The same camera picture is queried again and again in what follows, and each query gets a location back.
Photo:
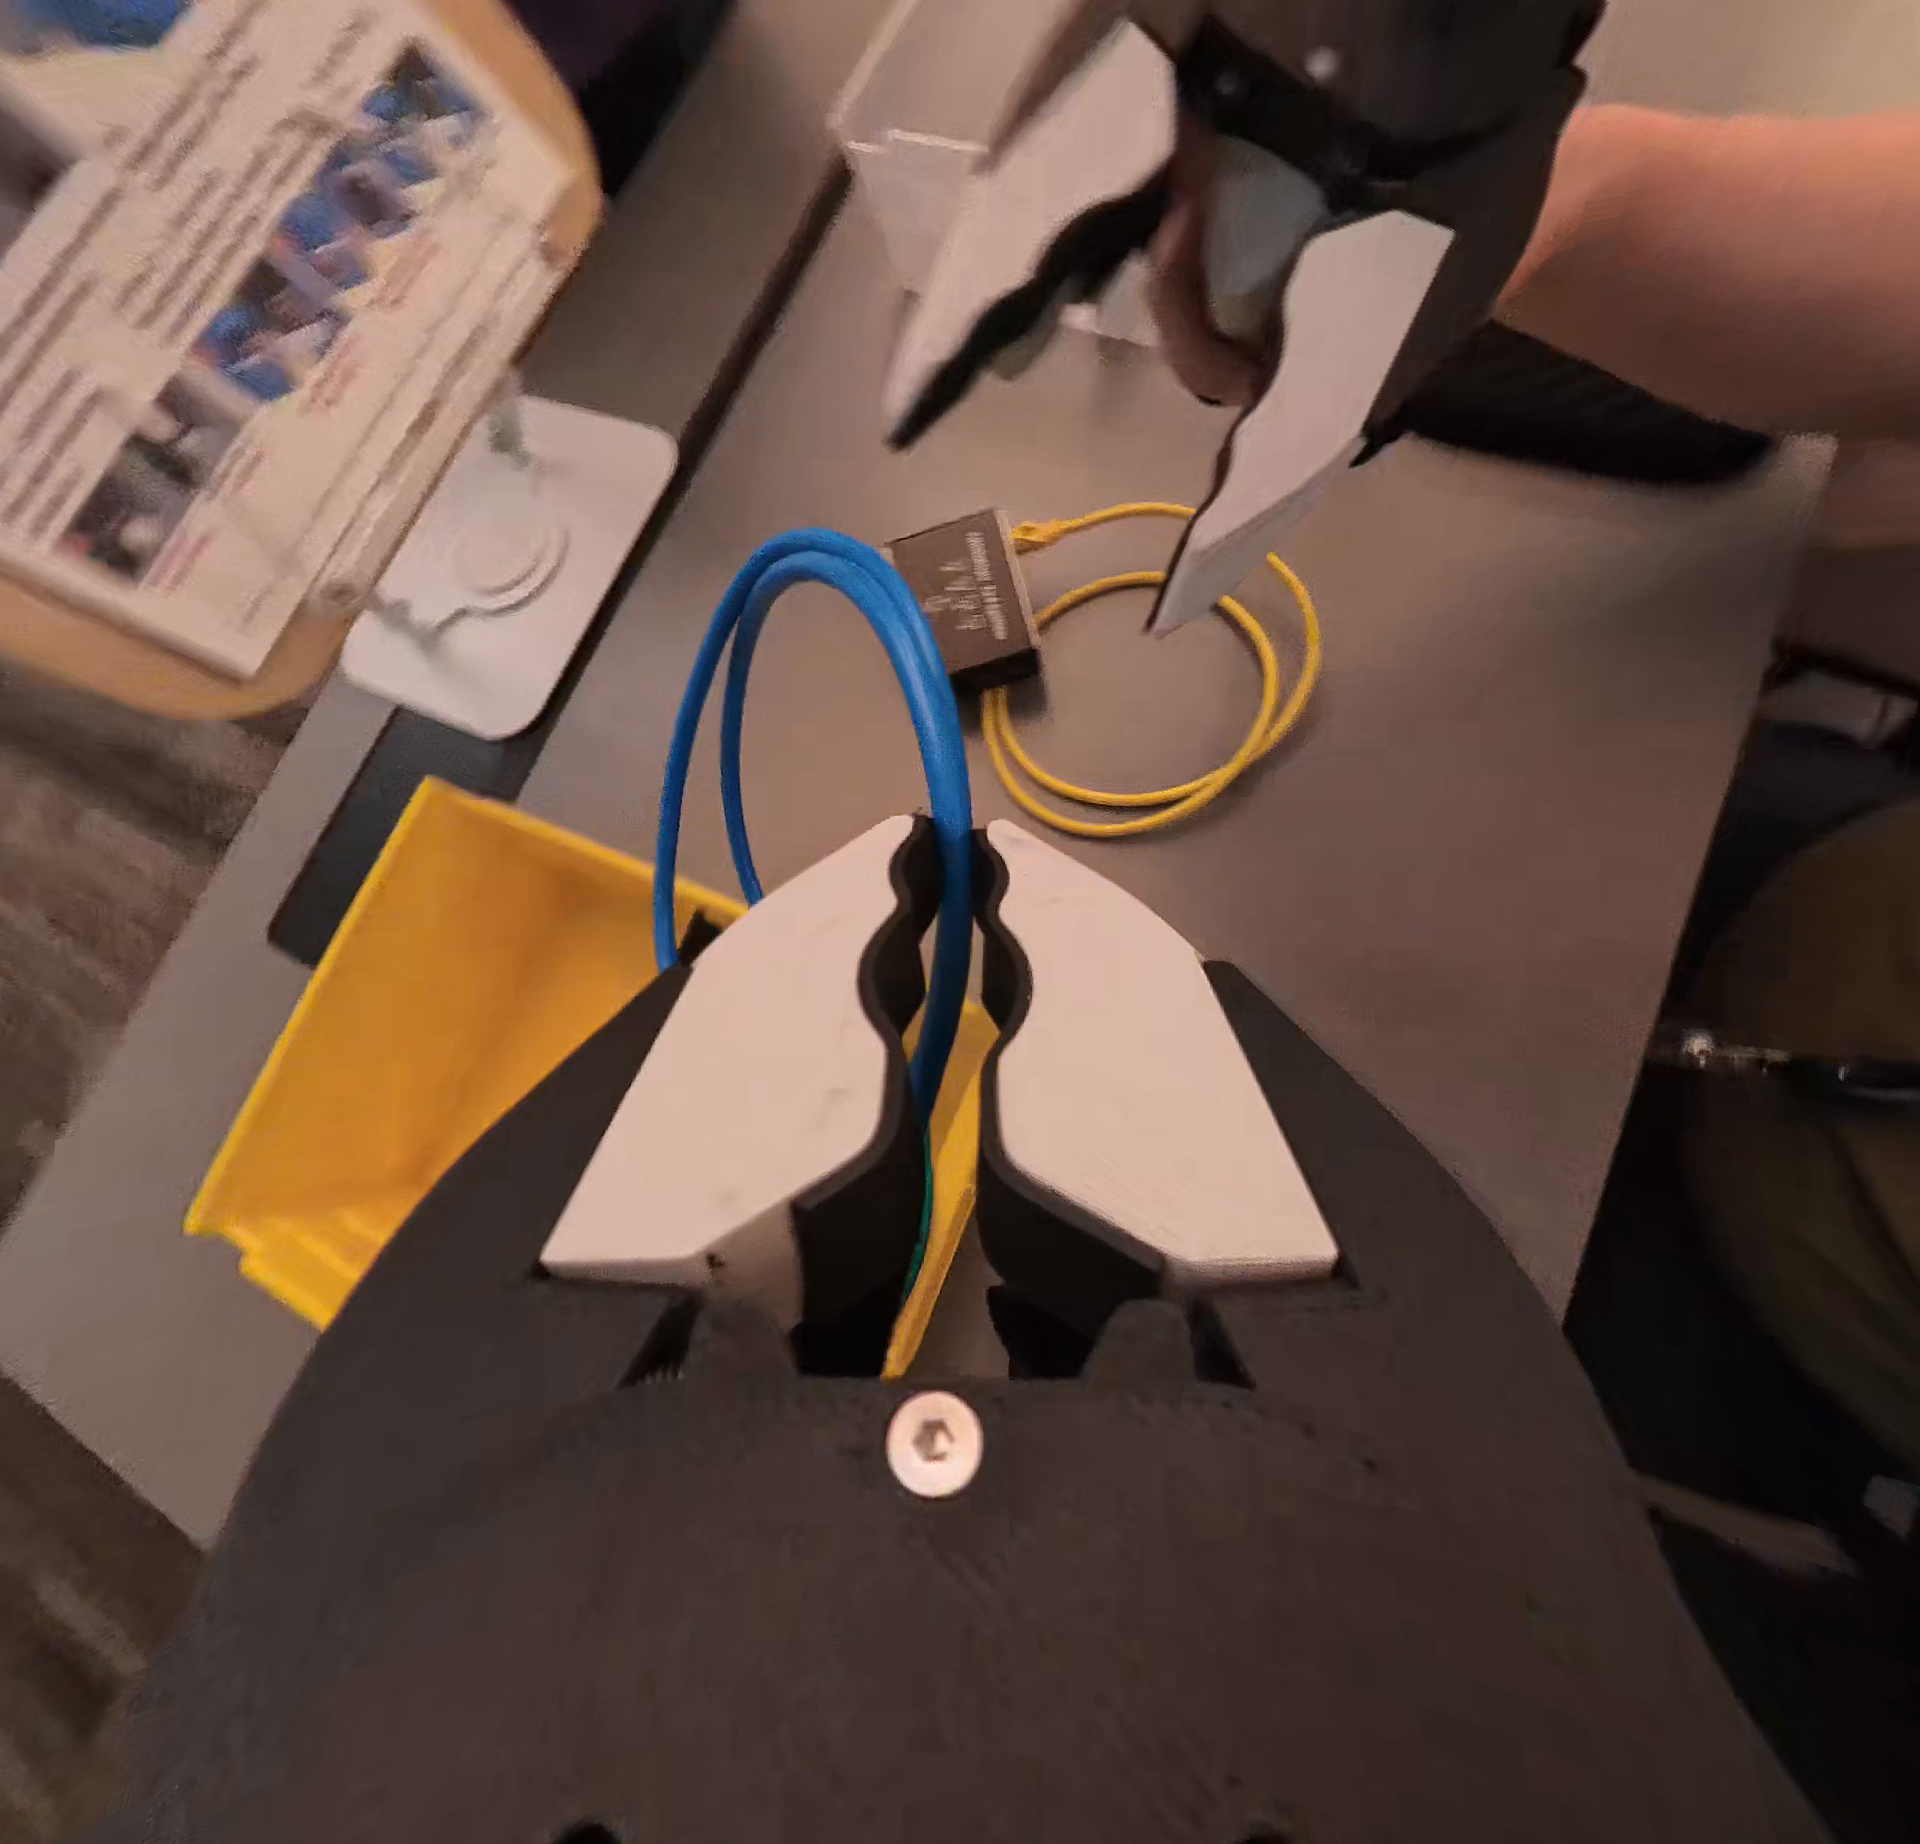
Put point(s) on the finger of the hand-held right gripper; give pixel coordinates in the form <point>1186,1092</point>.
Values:
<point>1322,375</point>
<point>1036,178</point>

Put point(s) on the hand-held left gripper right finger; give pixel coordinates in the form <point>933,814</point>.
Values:
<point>1141,1108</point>

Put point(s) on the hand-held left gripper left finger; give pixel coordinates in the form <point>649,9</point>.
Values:
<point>751,1092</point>

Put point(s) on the clear plastic bin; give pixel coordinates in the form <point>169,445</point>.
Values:
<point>928,106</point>

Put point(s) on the yellow plastic bin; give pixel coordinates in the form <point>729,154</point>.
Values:
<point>438,1005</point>

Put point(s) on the black ethernet switch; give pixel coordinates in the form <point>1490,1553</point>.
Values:
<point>968,599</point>

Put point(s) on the person's right forearm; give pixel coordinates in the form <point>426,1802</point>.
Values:
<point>1725,251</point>

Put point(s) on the person's right hand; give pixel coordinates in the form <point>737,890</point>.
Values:
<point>1200,334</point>

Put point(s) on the wooden instruction sheet board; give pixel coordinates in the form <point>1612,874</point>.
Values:
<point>271,298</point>

